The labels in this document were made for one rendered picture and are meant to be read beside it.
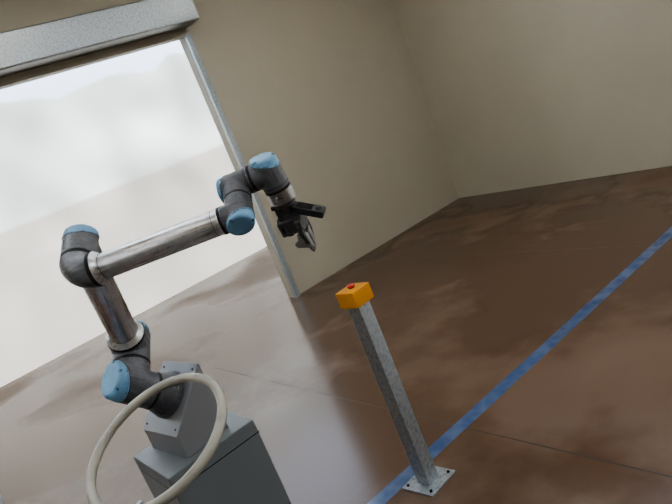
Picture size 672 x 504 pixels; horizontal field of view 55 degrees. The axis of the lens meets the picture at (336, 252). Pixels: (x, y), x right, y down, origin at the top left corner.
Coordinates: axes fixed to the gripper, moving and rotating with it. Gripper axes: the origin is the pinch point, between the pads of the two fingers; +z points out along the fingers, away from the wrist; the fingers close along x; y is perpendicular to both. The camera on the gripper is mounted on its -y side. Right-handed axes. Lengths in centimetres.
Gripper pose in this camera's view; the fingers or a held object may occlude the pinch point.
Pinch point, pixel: (315, 247)
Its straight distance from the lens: 220.7
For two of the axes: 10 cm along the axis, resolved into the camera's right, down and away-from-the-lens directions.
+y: -9.0, 2.5, 3.6
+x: -1.7, 5.4, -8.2
